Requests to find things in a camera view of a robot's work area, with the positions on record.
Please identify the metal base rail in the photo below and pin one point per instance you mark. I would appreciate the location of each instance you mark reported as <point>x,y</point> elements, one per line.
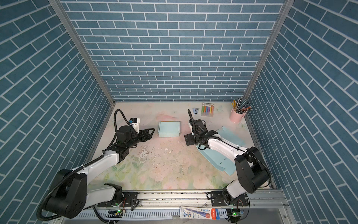
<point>158,199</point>

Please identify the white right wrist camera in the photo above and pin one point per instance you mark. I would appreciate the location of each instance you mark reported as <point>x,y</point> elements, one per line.
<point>192,125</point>

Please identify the white red blue package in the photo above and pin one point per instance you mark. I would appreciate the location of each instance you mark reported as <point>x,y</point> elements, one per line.
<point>202,213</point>

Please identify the pack of coloured highlighters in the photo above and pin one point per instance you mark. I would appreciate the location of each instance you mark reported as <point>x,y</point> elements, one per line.
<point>207,109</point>

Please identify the light blue paper box sheet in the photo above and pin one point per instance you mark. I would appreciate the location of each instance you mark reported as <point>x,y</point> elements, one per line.
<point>168,129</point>

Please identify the pink metal pencil bucket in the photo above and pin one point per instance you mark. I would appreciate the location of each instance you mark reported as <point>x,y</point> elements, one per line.
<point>236,117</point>

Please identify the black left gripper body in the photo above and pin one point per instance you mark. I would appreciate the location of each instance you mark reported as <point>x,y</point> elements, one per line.
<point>134,139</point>

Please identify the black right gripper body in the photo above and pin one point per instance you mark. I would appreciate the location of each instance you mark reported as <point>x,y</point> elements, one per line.
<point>197,138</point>

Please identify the light blue box stack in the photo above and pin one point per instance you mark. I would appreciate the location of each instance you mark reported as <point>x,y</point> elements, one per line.
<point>222,161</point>

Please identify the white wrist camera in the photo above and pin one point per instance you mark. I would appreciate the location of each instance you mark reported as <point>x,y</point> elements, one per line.
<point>192,125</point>
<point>134,122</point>

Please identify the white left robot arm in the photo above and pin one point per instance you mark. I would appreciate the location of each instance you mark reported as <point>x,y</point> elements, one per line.
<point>68,194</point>

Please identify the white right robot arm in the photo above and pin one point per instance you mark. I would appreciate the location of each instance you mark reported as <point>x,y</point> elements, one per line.
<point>252,172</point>

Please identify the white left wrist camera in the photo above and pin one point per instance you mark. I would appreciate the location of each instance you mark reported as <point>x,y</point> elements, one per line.
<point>134,122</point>

